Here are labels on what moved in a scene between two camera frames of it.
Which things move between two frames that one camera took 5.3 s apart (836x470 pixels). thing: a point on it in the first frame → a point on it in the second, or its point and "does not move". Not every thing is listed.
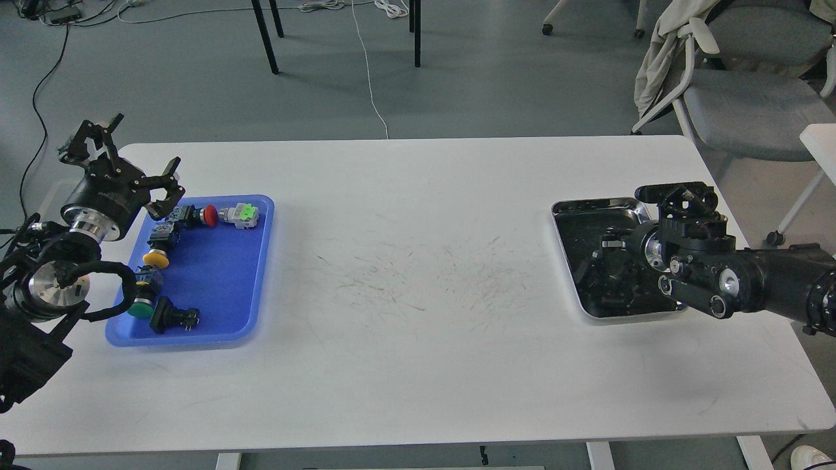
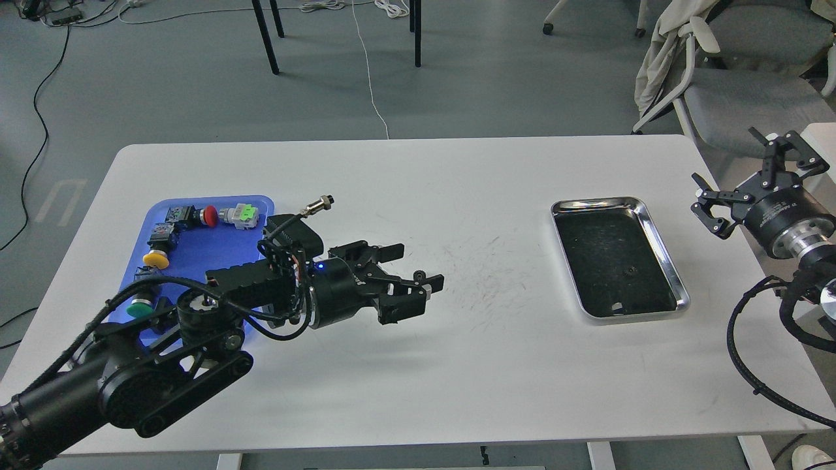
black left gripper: (110, 195) → (337, 290)
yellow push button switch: (159, 244) does not move
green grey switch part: (244, 215) does not move
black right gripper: (686, 211) → (780, 213)
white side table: (820, 140) does not move
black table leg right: (415, 22) does not move
